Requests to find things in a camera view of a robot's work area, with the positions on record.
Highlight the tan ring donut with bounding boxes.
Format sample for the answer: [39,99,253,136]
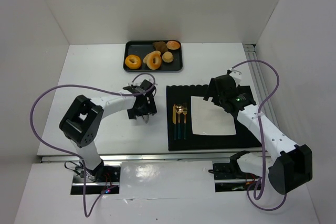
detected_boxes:
[143,50,162,70]

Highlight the silver metal tongs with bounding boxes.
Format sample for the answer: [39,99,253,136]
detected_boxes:
[142,114,151,124]

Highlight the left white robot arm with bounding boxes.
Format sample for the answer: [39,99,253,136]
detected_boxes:
[59,80,157,181]

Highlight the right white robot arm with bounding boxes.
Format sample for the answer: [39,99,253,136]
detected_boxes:
[204,69,313,195]

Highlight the dark brown chocolate bread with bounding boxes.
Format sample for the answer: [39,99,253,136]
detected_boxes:
[153,41,168,54]

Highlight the white square plate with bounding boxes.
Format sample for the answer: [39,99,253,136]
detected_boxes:
[191,96,236,136]

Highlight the orange glazed donut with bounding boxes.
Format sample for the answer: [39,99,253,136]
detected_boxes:
[124,55,142,69]

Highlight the black placemat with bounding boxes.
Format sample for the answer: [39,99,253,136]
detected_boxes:
[166,84,261,151]

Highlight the small round tan bun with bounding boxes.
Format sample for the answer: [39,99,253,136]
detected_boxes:
[162,51,174,63]

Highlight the black serving tray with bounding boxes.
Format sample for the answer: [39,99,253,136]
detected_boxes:
[123,40,183,73]

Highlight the round bun with white top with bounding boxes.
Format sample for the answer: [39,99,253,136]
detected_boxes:
[166,40,181,50]

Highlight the aluminium rail frame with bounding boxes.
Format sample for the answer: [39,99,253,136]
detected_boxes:
[38,43,266,162]

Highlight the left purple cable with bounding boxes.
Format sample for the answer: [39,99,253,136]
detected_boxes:
[29,73,158,218]

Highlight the purple cable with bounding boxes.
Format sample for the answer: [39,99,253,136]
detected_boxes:
[227,60,287,211]
[29,73,158,218]

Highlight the gold knife teal handle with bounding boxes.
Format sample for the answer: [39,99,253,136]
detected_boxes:
[172,104,177,141]

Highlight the gold spoon teal handle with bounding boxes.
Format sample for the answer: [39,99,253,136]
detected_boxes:
[175,104,183,139]

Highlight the gold fork teal handle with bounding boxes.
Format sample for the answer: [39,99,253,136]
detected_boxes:
[182,103,188,140]

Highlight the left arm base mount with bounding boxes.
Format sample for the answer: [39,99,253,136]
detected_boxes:
[64,161,121,195]

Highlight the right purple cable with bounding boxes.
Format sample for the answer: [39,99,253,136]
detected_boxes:
[227,60,287,211]

